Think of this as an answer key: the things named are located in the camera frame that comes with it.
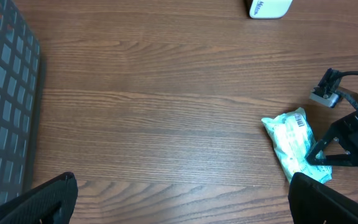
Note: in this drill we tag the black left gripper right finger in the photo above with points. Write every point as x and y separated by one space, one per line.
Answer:
312 202

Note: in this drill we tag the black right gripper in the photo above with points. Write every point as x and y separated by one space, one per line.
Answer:
345 130

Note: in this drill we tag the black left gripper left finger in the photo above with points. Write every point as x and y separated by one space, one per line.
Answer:
51 202

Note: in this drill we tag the light blue wipes packet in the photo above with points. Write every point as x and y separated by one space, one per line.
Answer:
292 139

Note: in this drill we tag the white barcode scanner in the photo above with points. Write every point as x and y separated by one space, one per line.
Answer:
268 9

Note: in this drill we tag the grey plastic mesh basket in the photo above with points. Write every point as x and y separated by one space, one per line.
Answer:
22 76

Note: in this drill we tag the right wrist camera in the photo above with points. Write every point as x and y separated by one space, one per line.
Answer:
325 92

